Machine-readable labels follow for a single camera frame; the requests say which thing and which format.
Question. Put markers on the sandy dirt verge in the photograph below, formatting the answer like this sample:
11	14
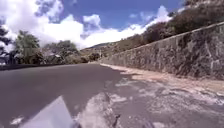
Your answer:
166	78

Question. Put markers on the grey asphalt road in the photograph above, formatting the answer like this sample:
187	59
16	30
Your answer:
50	83

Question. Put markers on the bushy hillside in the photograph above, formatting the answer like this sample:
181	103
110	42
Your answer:
186	20

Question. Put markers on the row of trees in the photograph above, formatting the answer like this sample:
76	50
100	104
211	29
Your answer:
26	46

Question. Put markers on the tall grey stone wall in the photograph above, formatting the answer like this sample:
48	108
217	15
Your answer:
186	53

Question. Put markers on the low dark roadside wall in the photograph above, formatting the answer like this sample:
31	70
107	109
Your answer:
23	66

